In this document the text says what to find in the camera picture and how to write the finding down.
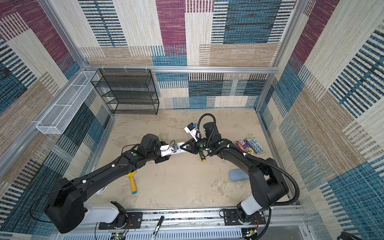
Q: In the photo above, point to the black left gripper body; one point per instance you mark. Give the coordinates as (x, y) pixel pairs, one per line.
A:
(157, 155)

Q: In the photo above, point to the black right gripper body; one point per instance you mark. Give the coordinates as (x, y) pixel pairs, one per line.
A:
(202, 143)

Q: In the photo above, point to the black yellow screwdriver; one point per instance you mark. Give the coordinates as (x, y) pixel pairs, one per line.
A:
(202, 156)

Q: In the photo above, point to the red white remote control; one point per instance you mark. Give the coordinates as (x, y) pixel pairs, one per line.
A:
(178, 149)

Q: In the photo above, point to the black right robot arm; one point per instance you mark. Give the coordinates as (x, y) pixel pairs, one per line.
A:
(270, 185)

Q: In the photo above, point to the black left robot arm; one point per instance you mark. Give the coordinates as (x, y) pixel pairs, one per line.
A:
(65, 205)

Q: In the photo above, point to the yellow toy shovel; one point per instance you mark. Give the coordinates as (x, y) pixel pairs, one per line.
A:
(132, 182)

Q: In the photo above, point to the blue grey sponge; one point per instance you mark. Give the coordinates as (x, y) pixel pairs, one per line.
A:
(238, 175)

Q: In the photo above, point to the colourful magazine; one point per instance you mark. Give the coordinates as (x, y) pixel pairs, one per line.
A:
(250, 146)

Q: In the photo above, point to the white stapler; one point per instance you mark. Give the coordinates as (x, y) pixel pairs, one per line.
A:
(99, 192)

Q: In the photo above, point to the black marker pen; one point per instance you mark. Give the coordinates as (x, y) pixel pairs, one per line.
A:
(157, 228)

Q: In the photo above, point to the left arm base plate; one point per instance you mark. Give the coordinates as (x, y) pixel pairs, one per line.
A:
(124, 221)

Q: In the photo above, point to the black wire shelf rack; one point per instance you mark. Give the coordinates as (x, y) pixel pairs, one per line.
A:
(127, 91)

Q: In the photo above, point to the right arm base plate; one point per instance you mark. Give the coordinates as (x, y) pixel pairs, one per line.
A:
(234, 217)

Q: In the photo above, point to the white mesh wall basket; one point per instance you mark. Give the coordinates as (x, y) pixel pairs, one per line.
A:
(59, 116)

